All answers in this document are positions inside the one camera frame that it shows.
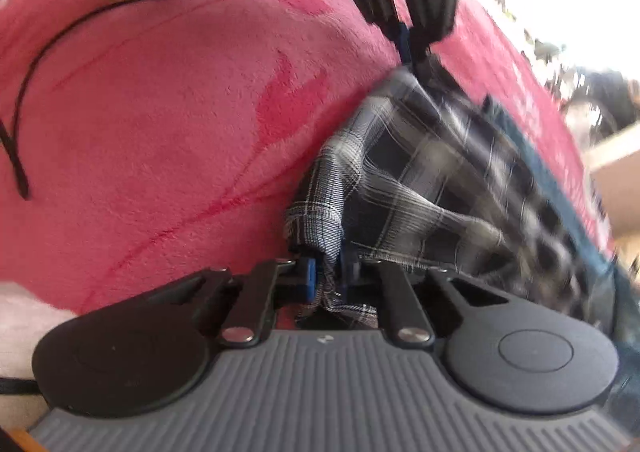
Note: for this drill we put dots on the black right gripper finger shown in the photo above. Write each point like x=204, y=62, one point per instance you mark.
x=269, y=286
x=385, y=286

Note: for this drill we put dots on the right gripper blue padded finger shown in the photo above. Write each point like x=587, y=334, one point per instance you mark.
x=402, y=43

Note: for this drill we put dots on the black white plaid garment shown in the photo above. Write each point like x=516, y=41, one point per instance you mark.
x=419, y=176

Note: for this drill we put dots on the pink floral bed blanket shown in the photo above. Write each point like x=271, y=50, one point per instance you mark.
x=167, y=136

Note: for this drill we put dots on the dark blue jeans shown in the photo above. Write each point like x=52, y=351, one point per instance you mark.
x=609, y=288

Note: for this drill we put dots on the black wheelchair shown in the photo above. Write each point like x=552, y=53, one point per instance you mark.
x=606, y=102

